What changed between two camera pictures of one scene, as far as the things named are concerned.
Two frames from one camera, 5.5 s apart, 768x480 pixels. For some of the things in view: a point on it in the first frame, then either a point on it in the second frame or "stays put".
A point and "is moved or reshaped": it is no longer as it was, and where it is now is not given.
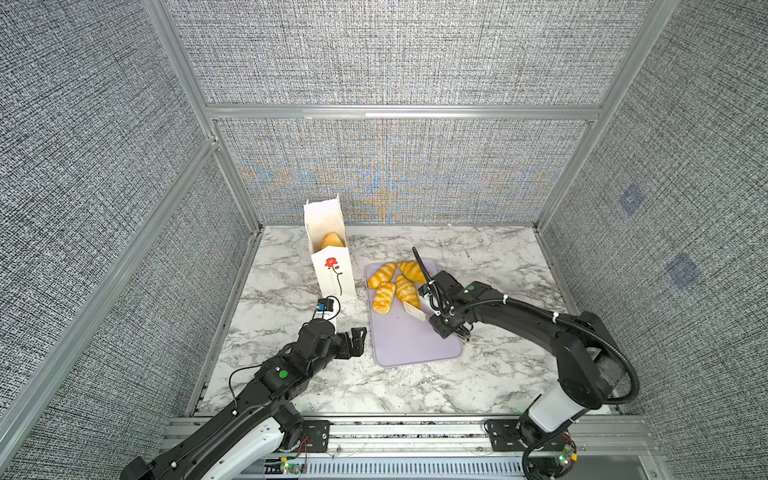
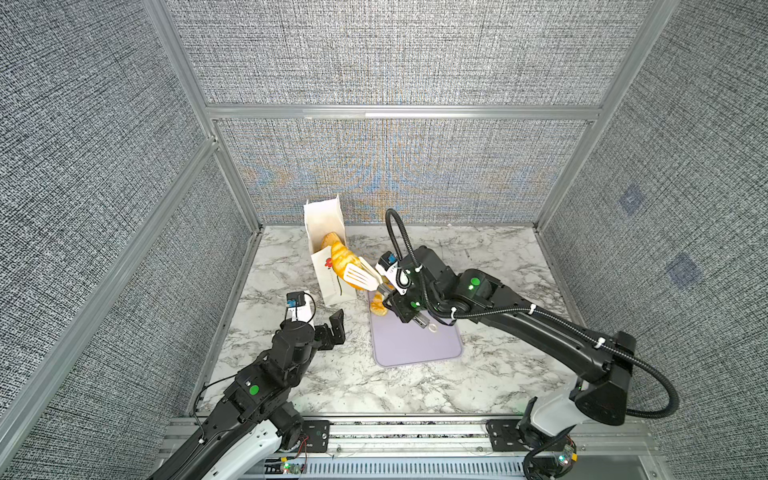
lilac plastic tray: (402, 339) stays put
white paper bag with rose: (326, 231) stays put
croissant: (407, 291) is moved or reshaped
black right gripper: (441, 330) to (398, 307)
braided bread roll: (383, 297) stays put
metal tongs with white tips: (422, 312) is moved or reshaped
